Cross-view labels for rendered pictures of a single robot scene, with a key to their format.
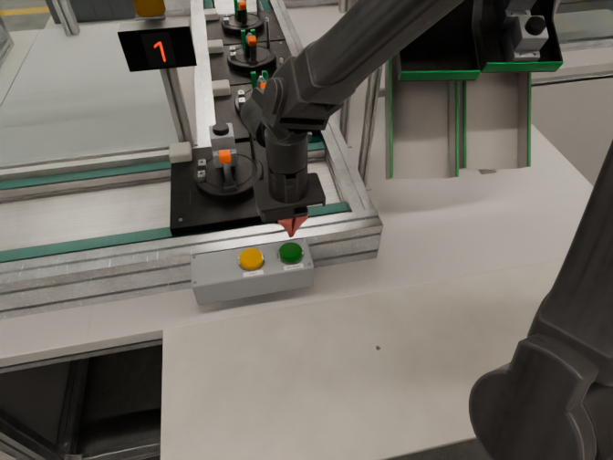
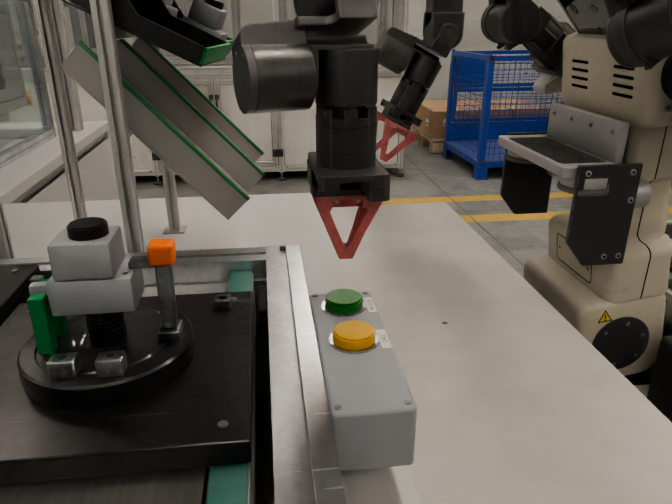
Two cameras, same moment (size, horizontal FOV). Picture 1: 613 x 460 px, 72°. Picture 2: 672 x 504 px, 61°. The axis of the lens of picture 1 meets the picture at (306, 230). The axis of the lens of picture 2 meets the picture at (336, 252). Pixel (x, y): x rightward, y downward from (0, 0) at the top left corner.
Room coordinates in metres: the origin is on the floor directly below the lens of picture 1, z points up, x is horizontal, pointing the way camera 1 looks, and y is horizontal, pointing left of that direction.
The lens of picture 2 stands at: (0.44, 0.56, 1.24)
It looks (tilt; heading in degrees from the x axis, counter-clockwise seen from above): 22 degrees down; 274
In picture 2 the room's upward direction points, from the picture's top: straight up
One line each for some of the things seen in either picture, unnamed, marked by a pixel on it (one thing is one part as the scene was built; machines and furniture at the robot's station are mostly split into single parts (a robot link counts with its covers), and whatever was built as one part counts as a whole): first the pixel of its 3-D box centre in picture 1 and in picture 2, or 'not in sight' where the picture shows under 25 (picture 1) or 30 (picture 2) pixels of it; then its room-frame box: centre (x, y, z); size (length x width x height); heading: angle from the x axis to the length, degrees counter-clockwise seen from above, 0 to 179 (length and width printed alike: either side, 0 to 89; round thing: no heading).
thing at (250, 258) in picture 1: (251, 259); (353, 338); (0.46, 0.10, 0.96); 0.04 x 0.04 x 0.02
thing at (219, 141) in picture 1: (223, 139); (81, 264); (0.68, 0.16, 1.06); 0.08 x 0.04 x 0.07; 12
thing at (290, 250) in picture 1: (290, 253); (343, 304); (0.47, 0.03, 0.96); 0.04 x 0.04 x 0.02
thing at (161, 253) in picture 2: (226, 166); (155, 284); (0.62, 0.15, 1.04); 0.04 x 0.02 x 0.08; 12
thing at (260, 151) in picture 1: (230, 182); (113, 367); (0.67, 0.16, 0.96); 0.24 x 0.24 x 0.02; 12
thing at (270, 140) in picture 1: (285, 144); (340, 76); (0.48, 0.03, 1.19); 0.07 x 0.06 x 0.07; 28
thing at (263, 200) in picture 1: (288, 181); (346, 143); (0.47, 0.03, 1.13); 0.10 x 0.07 x 0.07; 102
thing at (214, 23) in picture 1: (242, 13); not in sight; (1.42, 0.21, 1.01); 0.24 x 0.24 x 0.13; 12
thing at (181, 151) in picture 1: (181, 155); not in sight; (0.74, 0.27, 0.97); 0.05 x 0.05 x 0.04; 12
